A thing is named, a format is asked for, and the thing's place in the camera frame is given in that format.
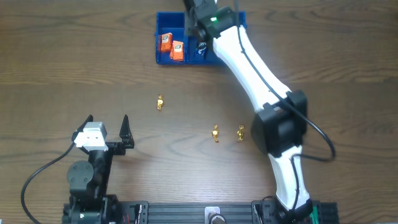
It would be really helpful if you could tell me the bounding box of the blue candy pack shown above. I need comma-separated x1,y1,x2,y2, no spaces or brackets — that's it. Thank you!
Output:
193,41,208,58

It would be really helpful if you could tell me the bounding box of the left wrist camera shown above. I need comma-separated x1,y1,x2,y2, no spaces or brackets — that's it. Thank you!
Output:
73,121,109,152

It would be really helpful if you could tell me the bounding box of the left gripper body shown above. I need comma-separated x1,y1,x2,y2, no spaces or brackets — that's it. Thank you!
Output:
105,141,127,156

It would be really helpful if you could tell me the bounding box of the blue tray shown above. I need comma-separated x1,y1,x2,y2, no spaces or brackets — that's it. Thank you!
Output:
154,11,248,66

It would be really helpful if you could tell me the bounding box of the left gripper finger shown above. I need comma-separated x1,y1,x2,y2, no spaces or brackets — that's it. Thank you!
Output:
72,114,94,142
119,114,135,149

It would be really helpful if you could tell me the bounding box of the mounting rail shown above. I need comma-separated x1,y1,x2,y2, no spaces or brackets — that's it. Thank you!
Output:
62,200,340,224

